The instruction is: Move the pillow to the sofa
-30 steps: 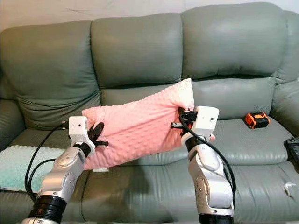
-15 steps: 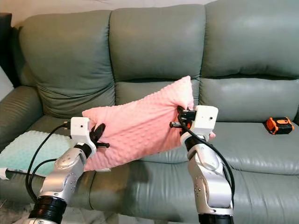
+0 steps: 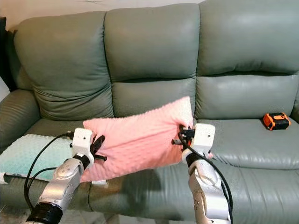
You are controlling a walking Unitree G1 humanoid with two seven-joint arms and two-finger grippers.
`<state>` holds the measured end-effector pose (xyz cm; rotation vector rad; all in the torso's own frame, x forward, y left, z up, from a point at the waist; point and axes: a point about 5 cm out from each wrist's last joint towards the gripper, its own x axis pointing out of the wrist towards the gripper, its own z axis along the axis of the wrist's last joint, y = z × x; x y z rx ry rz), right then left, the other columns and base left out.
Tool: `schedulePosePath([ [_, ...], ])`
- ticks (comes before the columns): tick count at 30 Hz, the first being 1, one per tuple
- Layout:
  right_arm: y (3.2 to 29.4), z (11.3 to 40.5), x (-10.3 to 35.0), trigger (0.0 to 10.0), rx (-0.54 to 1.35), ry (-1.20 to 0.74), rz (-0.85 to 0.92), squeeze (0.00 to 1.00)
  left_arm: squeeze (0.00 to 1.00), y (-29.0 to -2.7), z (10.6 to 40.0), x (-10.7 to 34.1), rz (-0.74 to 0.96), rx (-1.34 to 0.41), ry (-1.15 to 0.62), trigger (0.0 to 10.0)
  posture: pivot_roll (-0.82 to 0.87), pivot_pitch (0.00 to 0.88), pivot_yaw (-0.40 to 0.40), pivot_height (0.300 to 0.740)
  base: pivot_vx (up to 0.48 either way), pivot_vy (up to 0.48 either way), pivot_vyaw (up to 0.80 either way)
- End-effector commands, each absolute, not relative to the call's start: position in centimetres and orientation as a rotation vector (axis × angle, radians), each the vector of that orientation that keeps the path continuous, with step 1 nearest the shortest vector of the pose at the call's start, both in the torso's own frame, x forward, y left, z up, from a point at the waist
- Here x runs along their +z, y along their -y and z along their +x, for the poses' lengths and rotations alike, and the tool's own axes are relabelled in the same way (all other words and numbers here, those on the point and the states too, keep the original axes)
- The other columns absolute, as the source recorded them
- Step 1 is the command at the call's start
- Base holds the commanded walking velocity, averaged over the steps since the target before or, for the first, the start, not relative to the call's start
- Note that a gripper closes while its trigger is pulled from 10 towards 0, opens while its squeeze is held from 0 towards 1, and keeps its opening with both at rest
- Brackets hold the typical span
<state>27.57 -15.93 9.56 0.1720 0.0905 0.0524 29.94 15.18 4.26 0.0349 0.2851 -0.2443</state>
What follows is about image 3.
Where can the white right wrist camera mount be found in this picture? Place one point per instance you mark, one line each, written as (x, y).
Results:
(204, 136)

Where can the mint green textured blanket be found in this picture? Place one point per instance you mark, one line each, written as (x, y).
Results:
(28, 154)

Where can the green leather sofa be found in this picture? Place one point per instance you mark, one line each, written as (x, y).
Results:
(149, 56)

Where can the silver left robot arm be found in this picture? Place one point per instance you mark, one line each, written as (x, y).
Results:
(63, 186)

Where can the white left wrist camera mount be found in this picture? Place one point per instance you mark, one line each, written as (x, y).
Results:
(81, 141)

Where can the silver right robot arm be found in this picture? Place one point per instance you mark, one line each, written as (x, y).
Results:
(208, 191)

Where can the orange and black tool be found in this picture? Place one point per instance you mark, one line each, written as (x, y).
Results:
(275, 121)

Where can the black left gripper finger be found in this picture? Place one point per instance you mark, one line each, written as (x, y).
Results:
(100, 158)
(99, 142)

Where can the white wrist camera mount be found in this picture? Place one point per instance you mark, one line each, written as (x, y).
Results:
(81, 141)
(204, 136)

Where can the pink textured pillow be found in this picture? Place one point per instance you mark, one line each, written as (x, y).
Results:
(140, 137)

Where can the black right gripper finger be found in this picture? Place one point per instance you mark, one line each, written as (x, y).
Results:
(178, 141)
(182, 127)

